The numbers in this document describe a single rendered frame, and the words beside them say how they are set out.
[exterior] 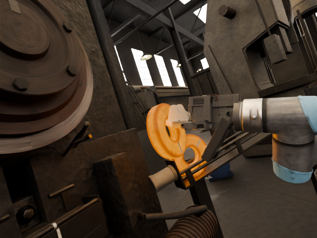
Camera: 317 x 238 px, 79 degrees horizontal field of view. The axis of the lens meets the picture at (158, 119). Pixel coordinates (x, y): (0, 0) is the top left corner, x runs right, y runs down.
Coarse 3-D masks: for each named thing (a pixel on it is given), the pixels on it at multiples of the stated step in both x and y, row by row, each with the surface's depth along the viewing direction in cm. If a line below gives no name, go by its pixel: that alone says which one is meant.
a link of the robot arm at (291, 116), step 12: (300, 96) 38; (312, 96) 37; (264, 108) 39; (276, 108) 38; (288, 108) 37; (300, 108) 36; (312, 108) 35; (264, 120) 39; (276, 120) 38; (288, 120) 37; (300, 120) 36; (312, 120) 35; (264, 132) 41; (276, 132) 40; (288, 132) 38; (300, 132) 37; (312, 132) 36
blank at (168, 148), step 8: (160, 104) 53; (168, 104) 57; (152, 112) 51; (160, 112) 52; (168, 112) 55; (152, 120) 49; (160, 120) 50; (152, 128) 49; (160, 128) 49; (168, 128) 59; (176, 128) 57; (152, 136) 49; (160, 136) 48; (168, 136) 51; (176, 136) 56; (184, 136) 59; (152, 144) 49; (160, 144) 48; (168, 144) 50; (176, 144) 53; (184, 144) 57; (160, 152) 50; (168, 152) 49; (176, 152) 52
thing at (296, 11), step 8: (296, 0) 667; (304, 0) 650; (312, 0) 641; (296, 8) 674; (304, 8) 654; (312, 8) 646; (296, 16) 683; (304, 16) 695; (304, 32) 668; (304, 40) 720; (312, 48) 663; (312, 56) 668; (312, 64) 717
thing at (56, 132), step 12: (84, 60) 62; (84, 96) 58; (84, 108) 56; (72, 120) 52; (48, 132) 46; (60, 132) 48; (0, 144) 38; (12, 144) 40; (24, 144) 41; (36, 144) 43; (48, 144) 45
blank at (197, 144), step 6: (186, 138) 71; (192, 138) 72; (198, 138) 73; (186, 144) 71; (192, 144) 71; (198, 144) 72; (204, 144) 73; (198, 150) 72; (180, 156) 69; (198, 156) 72; (180, 162) 68; (192, 162) 73; (204, 162) 72; (180, 168) 68; (192, 168) 70; (204, 168) 72; (198, 174) 70
